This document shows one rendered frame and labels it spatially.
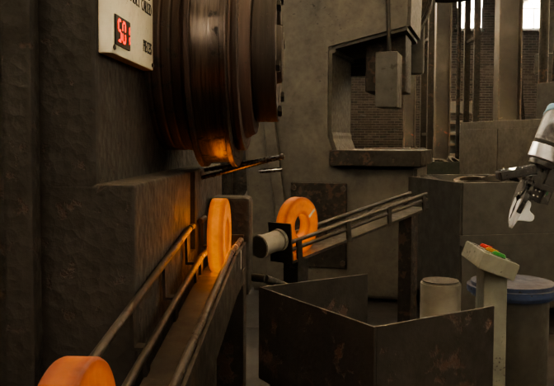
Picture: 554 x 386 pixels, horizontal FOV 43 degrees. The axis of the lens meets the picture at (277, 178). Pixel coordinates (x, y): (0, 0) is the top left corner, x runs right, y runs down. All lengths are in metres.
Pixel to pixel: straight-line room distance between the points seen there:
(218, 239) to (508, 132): 4.31
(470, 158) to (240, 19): 4.77
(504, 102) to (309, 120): 6.41
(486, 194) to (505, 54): 6.94
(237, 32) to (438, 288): 1.11
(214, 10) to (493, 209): 2.49
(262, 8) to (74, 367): 0.91
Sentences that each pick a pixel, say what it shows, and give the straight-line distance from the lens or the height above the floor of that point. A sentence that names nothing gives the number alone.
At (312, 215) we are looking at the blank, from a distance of 1.95.
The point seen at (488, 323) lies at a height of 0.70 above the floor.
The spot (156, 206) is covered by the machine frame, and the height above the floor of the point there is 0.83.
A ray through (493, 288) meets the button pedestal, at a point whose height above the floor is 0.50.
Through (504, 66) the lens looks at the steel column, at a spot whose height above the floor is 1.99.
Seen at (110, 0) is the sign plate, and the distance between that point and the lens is 1.06.
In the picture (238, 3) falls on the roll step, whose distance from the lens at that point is 1.34.
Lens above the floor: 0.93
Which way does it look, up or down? 3 degrees down
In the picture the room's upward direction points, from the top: straight up
